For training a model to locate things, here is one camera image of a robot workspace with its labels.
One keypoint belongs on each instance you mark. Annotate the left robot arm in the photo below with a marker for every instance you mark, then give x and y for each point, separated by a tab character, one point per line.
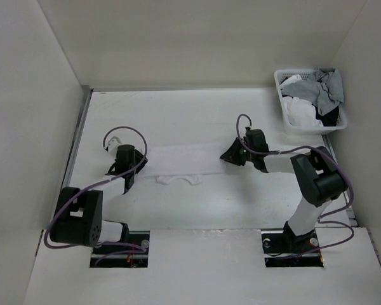
78	218

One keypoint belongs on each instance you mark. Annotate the white tank top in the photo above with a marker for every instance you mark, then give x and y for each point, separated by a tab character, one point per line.
190	162

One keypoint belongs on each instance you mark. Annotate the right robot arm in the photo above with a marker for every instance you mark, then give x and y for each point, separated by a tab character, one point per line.
317	175

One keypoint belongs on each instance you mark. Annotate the metal left table rail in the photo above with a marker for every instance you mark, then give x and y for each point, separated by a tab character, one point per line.
69	124

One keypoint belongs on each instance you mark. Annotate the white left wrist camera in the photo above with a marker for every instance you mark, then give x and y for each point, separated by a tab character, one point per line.
112	145

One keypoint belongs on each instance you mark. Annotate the white front cover board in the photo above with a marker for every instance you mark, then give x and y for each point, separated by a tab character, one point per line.
208	267

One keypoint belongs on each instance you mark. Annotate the white plastic laundry basket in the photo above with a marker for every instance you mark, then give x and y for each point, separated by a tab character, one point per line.
279	77

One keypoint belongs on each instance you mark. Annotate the black garment in basket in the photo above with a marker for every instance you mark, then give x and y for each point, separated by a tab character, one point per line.
330	119

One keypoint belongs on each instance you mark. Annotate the white garment in basket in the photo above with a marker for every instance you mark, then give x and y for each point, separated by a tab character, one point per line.
300	98

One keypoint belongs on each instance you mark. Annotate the grey tank top in basket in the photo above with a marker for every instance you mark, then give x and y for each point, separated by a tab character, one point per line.
323	88

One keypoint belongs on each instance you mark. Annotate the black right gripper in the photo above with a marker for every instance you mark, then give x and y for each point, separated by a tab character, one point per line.
231	154

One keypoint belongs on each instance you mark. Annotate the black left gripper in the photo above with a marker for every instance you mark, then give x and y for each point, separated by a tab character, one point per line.
138	157

